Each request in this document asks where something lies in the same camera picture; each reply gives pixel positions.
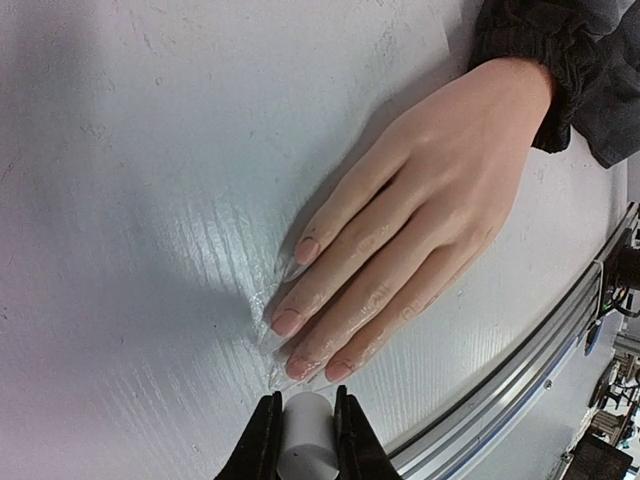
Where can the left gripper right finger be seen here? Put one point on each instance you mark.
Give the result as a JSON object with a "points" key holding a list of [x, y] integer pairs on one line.
{"points": [[360, 455]]}

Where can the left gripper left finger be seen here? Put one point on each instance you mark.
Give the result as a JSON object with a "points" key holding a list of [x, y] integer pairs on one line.
{"points": [[256, 454]]}

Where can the white nail polish cap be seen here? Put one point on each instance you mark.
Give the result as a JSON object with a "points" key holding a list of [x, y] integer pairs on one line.
{"points": [[307, 449]]}

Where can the mannequin hand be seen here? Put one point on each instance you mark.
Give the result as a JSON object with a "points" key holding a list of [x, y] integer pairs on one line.
{"points": [[408, 219]]}

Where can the grey black jacket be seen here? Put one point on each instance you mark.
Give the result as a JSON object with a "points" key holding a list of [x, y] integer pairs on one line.
{"points": [[591, 49]]}

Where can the aluminium front rail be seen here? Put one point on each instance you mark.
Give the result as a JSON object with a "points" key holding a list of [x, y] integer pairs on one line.
{"points": [[452, 445]]}

